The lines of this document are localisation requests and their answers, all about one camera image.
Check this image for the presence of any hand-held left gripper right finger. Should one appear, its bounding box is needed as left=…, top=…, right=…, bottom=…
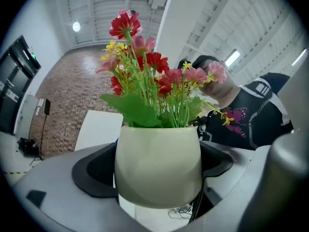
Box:
left=199, top=141, right=258, bottom=223

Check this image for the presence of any red pink flower pot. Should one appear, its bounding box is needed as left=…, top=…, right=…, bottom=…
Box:
left=96, top=10, right=249, bottom=209

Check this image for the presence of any black speaker stand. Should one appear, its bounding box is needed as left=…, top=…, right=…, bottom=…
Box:
left=29, top=98, right=52, bottom=166

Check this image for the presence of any white board panel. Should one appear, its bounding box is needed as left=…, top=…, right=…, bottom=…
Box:
left=74, top=110, right=124, bottom=152

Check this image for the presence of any black double door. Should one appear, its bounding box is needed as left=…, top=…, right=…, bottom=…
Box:
left=0, top=34, right=42, bottom=135

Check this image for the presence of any person's head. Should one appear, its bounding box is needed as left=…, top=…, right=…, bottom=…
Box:
left=177, top=54, right=240, bottom=109

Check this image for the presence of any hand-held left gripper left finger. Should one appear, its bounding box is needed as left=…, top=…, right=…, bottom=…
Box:
left=13, top=143, right=152, bottom=232

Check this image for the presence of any black bag pile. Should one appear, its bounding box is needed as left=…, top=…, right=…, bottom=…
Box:
left=16, top=138, right=39, bottom=157

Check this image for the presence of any person's torso in black clothing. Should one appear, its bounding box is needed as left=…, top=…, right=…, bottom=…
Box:
left=197, top=72, right=295, bottom=152

